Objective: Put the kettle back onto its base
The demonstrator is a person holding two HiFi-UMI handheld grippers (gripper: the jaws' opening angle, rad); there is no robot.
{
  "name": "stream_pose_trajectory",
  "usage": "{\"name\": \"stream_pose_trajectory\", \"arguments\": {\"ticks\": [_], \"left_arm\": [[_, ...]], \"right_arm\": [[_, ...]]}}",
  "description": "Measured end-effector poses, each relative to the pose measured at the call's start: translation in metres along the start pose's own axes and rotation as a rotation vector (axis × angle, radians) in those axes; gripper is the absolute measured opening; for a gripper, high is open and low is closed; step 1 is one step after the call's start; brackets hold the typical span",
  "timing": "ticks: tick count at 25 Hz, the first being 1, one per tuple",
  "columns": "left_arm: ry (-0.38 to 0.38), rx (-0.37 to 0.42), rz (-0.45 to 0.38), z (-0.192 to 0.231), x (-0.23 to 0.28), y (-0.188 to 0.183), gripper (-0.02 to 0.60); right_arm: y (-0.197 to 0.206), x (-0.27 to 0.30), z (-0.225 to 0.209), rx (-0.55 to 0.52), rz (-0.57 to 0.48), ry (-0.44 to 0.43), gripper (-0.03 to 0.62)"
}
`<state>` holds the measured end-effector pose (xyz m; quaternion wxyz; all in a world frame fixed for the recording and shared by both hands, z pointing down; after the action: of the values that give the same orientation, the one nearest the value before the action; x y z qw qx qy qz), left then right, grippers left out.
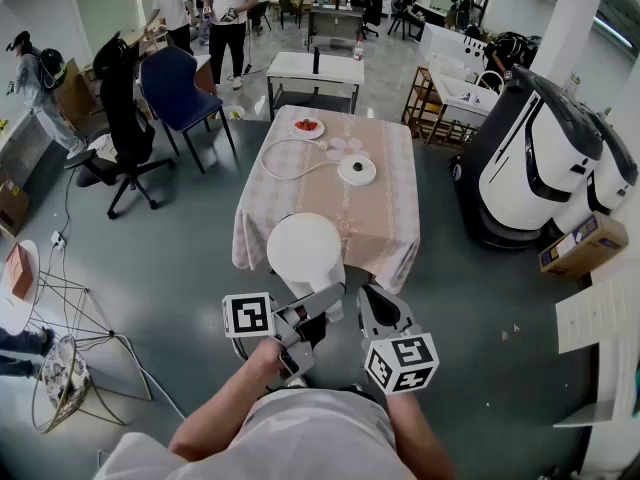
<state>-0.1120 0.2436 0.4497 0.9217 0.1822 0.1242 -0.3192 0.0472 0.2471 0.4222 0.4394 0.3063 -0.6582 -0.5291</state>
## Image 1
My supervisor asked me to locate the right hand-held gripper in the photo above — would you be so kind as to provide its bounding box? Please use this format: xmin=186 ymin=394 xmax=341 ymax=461
xmin=356 ymin=283 xmax=441 ymax=396

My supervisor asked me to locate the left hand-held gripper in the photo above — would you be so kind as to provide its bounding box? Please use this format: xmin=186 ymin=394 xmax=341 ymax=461
xmin=221 ymin=282 xmax=347 ymax=383

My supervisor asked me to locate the white electric kettle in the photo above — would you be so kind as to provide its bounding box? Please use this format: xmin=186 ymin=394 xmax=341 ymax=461
xmin=266 ymin=212 xmax=347 ymax=322

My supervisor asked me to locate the round white kettle base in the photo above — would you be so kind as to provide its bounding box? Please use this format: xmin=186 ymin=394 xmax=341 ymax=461
xmin=337 ymin=155 xmax=378 ymax=187

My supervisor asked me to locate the person's left forearm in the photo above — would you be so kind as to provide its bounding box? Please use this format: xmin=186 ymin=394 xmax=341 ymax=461
xmin=168 ymin=365 xmax=281 ymax=463

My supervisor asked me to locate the person's right forearm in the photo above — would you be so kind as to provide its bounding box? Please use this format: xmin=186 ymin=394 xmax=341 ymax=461
xmin=386 ymin=391 xmax=456 ymax=480

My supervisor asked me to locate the person's left hand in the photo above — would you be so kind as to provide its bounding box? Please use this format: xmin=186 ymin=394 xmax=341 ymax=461
xmin=248 ymin=338 xmax=290 ymax=387

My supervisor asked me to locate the table with pink checked tablecloth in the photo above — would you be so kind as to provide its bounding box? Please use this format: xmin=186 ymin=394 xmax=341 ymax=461
xmin=231 ymin=104 xmax=422 ymax=295

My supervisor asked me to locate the person's white shirt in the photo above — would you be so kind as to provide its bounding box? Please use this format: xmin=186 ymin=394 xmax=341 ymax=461
xmin=93 ymin=386 xmax=417 ymax=480

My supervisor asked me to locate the white plate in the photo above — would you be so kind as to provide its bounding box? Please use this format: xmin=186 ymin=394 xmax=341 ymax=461
xmin=288 ymin=116 xmax=326 ymax=140

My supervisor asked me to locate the white shelf unit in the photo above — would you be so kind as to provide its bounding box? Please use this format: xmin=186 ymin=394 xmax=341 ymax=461
xmin=552 ymin=261 xmax=640 ymax=430

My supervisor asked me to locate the wooden shelf rack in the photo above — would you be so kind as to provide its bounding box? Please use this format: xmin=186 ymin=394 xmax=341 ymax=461
xmin=400 ymin=65 xmax=441 ymax=139

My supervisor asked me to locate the cardboard box with blue label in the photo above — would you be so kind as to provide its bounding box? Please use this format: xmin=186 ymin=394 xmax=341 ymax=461
xmin=537 ymin=210 xmax=630 ymax=281

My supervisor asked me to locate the white and black service robot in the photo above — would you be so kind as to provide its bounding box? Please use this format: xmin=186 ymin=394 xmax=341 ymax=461
xmin=447 ymin=64 xmax=606 ymax=250
xmin=548 ymin=111 xmax=640 ymax=238

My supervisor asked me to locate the white sink cabinet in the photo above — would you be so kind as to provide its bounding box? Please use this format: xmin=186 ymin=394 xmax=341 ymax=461
xmin=426 ymin=69 xmax=505 ymax=145

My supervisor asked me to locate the blue chair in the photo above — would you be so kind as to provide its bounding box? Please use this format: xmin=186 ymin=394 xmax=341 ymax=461
xmin=139 ymin=45 xmax=237 ymax=175

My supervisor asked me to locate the black office chair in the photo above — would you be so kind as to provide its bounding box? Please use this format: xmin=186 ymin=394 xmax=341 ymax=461
xmin=63 ymin=31 xmax=177 ymax=220

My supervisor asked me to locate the grey desk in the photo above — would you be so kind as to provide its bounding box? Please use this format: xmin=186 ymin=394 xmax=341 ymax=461
xmin=305 ymin=4 xmax=367 ymax=52

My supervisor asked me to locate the white stove counter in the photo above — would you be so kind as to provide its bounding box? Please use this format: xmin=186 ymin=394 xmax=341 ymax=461
xmin=418 ymin=22 xmax=490 ymax=72

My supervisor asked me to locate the orange box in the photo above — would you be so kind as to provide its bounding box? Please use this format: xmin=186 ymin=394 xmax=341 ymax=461
xmin=4 ymin=242 xmax=36 ymax=301

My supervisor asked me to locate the round white side table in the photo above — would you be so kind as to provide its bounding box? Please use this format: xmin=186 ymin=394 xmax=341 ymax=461
xmin=0 ymin=239 xmax=117 ymax=340

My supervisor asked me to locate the plain cardboard box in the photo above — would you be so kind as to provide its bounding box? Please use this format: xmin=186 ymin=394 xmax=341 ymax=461
xmin=0 ymin=169 xmax=31 ymax=239

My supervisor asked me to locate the white power cord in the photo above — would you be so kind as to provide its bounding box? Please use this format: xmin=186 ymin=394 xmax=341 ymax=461
xmin=259 ymin=137 xmax=342 ymax=181

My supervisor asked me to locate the white floor cable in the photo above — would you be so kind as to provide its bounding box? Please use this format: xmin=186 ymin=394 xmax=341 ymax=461
xmin=47 ymin=167 xmax=187 ymax=422

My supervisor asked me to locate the wire stool with floral cushion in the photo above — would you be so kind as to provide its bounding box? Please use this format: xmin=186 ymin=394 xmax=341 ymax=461
xmin=30 ymin=334 xmax=154 ymax=435

